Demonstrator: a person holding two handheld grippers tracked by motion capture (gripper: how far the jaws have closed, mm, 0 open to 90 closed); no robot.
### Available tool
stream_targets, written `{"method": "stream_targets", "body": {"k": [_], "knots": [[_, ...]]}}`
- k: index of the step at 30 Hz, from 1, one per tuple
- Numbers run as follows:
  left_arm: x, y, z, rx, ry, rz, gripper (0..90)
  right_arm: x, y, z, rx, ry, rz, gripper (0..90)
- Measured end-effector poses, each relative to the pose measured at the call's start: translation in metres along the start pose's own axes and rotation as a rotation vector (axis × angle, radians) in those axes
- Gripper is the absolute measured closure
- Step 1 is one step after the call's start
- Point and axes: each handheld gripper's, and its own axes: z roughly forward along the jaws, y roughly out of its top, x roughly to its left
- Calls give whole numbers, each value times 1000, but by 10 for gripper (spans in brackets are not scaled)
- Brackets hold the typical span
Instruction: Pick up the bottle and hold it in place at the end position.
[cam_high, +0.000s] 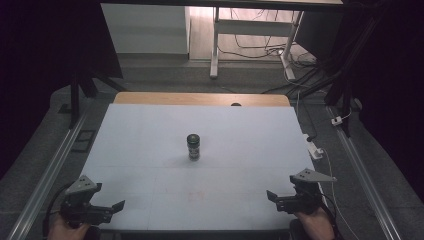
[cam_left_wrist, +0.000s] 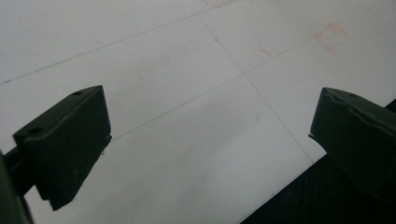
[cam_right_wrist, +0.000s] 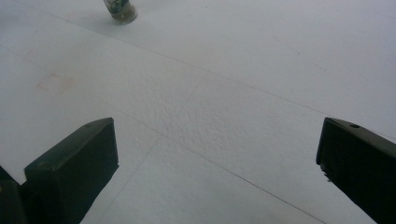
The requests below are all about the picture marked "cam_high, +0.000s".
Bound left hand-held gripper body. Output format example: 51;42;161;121
59;174;114;230

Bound white power strip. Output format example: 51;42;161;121
302;133;325;161

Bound white cabinet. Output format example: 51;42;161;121
100;3;192;55

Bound tangle of floor cables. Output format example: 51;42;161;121
217;8;329;95

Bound person's left hand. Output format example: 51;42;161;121
47;213;93;240

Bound white desk frame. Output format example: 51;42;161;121
209;6;305;81

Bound aluminium rail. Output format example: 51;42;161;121
325;105;403;240
6;109;89;240

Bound white table mat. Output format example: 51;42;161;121
80;102;316;232

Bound black rectangular floor frame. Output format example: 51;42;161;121
70;129;98;154

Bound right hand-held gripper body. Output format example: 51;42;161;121
275;167;338;215

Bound person's right hand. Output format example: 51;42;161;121
294;206;336;240

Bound wooden table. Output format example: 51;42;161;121
113;91;292;108

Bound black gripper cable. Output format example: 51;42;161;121
42;180;77;240
320;192;339;240

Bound thin white cable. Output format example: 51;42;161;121
320;147;362;240

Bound black metal stand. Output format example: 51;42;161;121
289;13;384;138
58;66;129;130

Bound small dark spice jar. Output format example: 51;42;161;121
186;133;202;162

